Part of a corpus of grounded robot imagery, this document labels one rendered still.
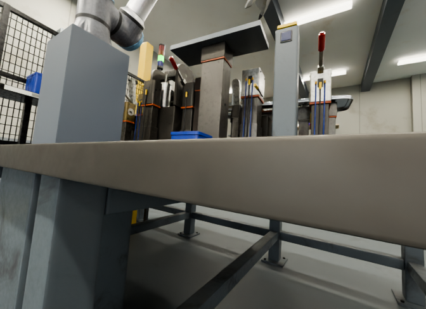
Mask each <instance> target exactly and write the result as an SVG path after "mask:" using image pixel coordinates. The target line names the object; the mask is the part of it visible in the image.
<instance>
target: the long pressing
mask: <svg viewBox="0 0 426 309"><path fill-rule="evenodd" d="M331 97H332V99H331V102H337V112H338V111H345V110H348V109H349V107H350V105H351V104H352V102H353V97H352V96H350V95H337V96H331ZM304 105H307V106H308V105H309V98H304V99H299V101H298V106H300V107H302V106H304ZM272 107H273V102H272V101H271V102H264V104H262V116H264V115H268V116H272V110H263V109H268V108H272ZM231 110H232V105H231V106H229V107H228V111H231Z"/></svg>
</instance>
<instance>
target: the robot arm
mask: <svg viewBox="0 0 426 309"><path fill-rule="evenodd" d="M156 2H157V0H129V2H128V4H127V5H126V7H120V8H119V10H118V9H117V8H116V7H115V6H114V4H115V2H114V0H77V9H76V14H75V22H74V24H75V25H77V26H78V27H80V28H82V29H84V30H85V31H87V32H89V33H90V34H93V35H94V36H96V37H97V38H99V39H101V40H103V41H105V42H106V43H108V44H109V45H111V46H112V42H111V40H112V41H113V42H114V43H116V44H117V45H118V46H119V47H121V48H123V49H125V50H126V51H134V50H136V49H137V48H139V47H140V46H141V45H142V43H143V40H144V39H143V38H144V35H143V33H142V31H143V30H144V28H145V27H144V21H145V20H146V17H147V16H148V14H149V13H150V11H151V10H152V8H153V7H154V5H155V3H156ZM254 2H255V5H256V6H257V7H258V8H259V9H260V10H261V12H260V14H259V19H258V20H260V19H261V18H262V17H263V15H264V14H265V12H266V10H267V8H268V6H269V4H270V2H271V0H248V1H247V3H246V5H245V9H247V8H249V7H251V6H252V4H253V3H254Z"/></svg>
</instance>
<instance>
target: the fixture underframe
mask: <svg viewBox="0 0 426 309"><path fill-rule="evenodd" d="M175 203H182V202H178V201H173V200H169V199H163V198H157V197H153V196H147V195H143V194H137V193H133V192H127V191H121V190H118V189H112V188H108V187H101V186H96V185H92V184H86V183H82V182H76V181H72V180H66V179H60V178H56V177H50V176H47V175H41V183H40V188H39V196H38V201H37V210H36V215H35V222H34V231H33V235H32V244H31V249H30V256H29V265H28V270H27V278H26V283H25V291H24V296H23V304H22V309H93V307H94V297H95V290H96V280H97V274H98V263H99V257H100V246H101V236H102V230H103V219H104V215H112V214H116V213H123V212H127V211H134V210H137V217H136V221H137V222H138V223H135V224H131V235H133V234H137V233H140V232H144V231H146V230H150V229H154V228H157V227H161V226H164V225H168V224H172V223H174V222H178V221H182V220H184V231H182V232H180V233H178V235H180V236H184V237H188V238H192V237H195V236H197V235H199V234H200V233H198V232H195V219H197V220H201V221H204V222H209V223H212V224H217V225H222V226H225V227H229V228H233V229H238V230H242V231H245V232H250V233H253V234H258V235H261V236H263V237H262V238H261V239H259V240H258V241H257V242H256V243H255V244H254V245H252V246H251V247H250V248H249V249H248V250H246V251H245V252H244V253H243V254H241V255H240V256H239V257H238V258H237V259H236V260H234V261H233V262H232V263H230V264H229V265H228V266H227V267H226V268H225V269H223V270H222V271H221V272H219V273H218V274H217V275H216V276H215V277H214V278H212V279H211V280H210V281H208V283H206V284H205V285H204V286H203V287H201V288H200V289H199V290H198V291H197V292H196V293H194V294H193V295H192V296H190V297H189V298H188V299H187V300H186V301H185V302H184V303H182V304H181V305H179V306H178V307H177V308H176V309H215V307H216V306H217V305H218V304H219V303H220V302H221V301H222V300H223V299H224V298H225V297H226V295H227V294H228V293H229V292H230V291H231V290H232V289H233V288H234V287H235V286H236V285H237V284H238V283H239V282H240V281H241V279H242V278H243V277H244V276H245V275H246V274H247V273H248V271H249V270H250V269H251V268H252V267H253V266H254V265H255V264H256V263H257V262H258V261H259V260H260V259H261V258H262V256H263V255H264V254H265V253H266V252H267V251H268V253H266V255H265V256H264V257H263V258H262V259H261V261H262V262H266V263H270V264H272V265H276V266H278V267H282V268H283V266H284V265H285V263H286V262H287V258H285V257H281V241H286V242H290V243H294V244H299V245H302V246H307V247H310V248H315V249H320V250H323V251H327V252H331V253H335V254H338V255H343V256H348V257H351V258H356V259H359V260H364V261H367V262H372V263H376V264H379V265H384V266H387V267H392V268H397V269H400V270H402V291H398V290H395V289H391V290H392V293H393V295H394V297H395V299H396V301H397V303H398V305H401V306H405V307H408V308H411V309H426V297H425V296H426V268H425V262H424V250H423V249H417V248H411V247H407V246H401V256H396V255H391V254H388V253H382V252H379V251H373V250H370V249H364V248H359V247H355V246H350V245H347V244H342V243H336V242H333V241H327V240H324V239H318V238H315V237H309V236H304V235H301V234H296V233H292V232H287V231H283V230H282V222H279V221H275V220H269V227H264V226H260V225H255V224H250V223H246V222H241V221H237V220H232V219H228V218H223V217H218V216H214V215H209V214H205V213H200V212H197V211H196V205H193V204H189V203H186V208H185V209H182V208H177V207H173V206H168V205H171V204H175ZM145 208H153V209H156V210H160V211H165V212H168V213H173V215H168V216H164V217H160V218H154V219H151V220H149V218H148V220H146V221H143V217H144V210H145ZM141 221H143V222H141Z"/></svg>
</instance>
